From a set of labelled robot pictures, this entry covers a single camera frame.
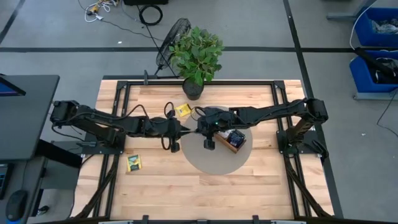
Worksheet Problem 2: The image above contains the blue storage bin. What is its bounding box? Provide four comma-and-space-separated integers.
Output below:
348, 50, 398, 94
354, 6, 398, 48

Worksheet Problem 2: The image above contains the black desk foot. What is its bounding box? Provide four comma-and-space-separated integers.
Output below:
34, 139, 83, 169

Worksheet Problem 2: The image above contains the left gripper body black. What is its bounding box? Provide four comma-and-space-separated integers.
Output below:
161, 108, 183, 153

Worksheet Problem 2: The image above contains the black computer mouse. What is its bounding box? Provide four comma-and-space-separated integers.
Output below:
5, 189, 29, 223

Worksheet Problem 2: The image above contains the black floor fan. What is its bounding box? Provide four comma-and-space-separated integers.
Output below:
154, 17, 192, 78

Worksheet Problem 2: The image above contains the black folded tripod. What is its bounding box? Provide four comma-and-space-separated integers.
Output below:
354, 46, 398, 79

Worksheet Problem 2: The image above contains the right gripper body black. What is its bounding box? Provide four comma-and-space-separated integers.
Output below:
198, 106, 238, 152

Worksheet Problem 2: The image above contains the black metal table frame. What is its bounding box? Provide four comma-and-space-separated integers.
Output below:
70, 79, 336, 224

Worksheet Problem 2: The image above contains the black equipment case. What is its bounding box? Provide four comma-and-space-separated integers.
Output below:
123, 0, 169, 6

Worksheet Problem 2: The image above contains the green yellow tea packet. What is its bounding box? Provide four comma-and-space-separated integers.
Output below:
126, 154, 142, 172

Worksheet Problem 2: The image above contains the computer monitor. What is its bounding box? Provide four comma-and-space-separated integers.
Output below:
0, 76, 27, 97

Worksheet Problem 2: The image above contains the grey metal stand foot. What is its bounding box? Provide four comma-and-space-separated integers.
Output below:
326, 0, 379, 21

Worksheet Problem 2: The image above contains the dark blue tea packet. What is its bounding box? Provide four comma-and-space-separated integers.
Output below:
229, 129, 246, 147

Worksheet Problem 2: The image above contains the potted green plant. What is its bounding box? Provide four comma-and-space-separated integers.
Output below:
167, 26, 225, 101

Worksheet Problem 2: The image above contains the wooden tea organizer box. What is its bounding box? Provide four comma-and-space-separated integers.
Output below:
214, 129, 247, 155

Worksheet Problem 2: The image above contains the coiled black cable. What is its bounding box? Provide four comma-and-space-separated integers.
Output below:
138, 4, 164, 26

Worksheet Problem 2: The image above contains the round beige mat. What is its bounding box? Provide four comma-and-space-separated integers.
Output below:
180, 105, 254, 175

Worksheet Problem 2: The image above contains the black keyboard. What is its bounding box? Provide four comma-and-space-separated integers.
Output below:
0, 164, 14, 200

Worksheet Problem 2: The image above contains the white cable bundle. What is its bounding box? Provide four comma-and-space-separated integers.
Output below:
83, 0, 119, 23

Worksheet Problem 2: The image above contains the black desk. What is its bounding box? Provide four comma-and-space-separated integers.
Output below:
0, 74, 60, 161

